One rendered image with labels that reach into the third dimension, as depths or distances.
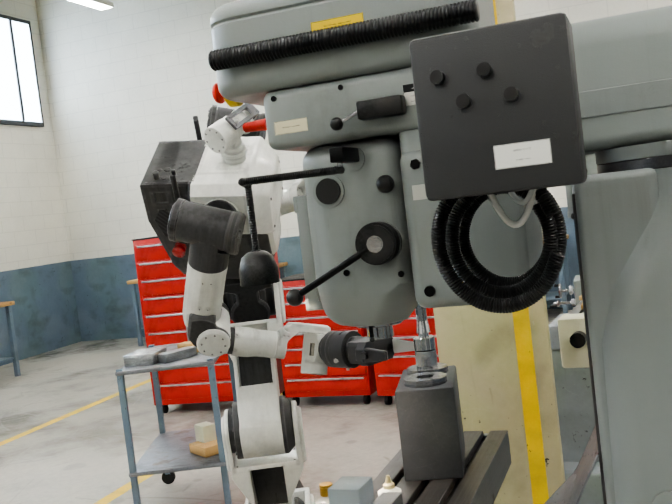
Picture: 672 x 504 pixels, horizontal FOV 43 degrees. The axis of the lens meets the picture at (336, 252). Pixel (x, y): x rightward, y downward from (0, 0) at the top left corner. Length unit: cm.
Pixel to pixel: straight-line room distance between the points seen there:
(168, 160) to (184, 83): 999
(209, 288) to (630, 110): 101
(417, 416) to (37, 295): 1095
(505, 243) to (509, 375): 197
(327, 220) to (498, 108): 46
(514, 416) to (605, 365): 203
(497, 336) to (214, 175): 159
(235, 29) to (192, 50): 1057
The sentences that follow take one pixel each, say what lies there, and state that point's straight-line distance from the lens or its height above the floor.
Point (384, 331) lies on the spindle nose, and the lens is 152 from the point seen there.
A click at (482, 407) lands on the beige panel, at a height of 70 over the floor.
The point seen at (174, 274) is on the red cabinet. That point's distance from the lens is 698.
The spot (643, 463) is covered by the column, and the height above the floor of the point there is 111.
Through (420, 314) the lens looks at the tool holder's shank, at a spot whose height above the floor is 127.
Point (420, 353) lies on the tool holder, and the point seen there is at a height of 119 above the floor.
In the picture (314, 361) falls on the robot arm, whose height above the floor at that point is 116.
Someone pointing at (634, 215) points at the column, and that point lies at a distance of 129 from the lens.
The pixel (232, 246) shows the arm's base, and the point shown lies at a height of 146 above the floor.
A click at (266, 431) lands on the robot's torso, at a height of 100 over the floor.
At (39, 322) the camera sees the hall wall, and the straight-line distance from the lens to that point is 1251.
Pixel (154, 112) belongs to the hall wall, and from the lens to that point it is 1228.
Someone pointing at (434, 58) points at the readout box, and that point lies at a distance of 112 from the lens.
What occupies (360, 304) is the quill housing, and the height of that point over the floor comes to 135.
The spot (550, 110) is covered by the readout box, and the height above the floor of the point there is 161.
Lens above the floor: 152
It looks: 3 degrees down
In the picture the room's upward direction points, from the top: 7 degrees counter-clockwise
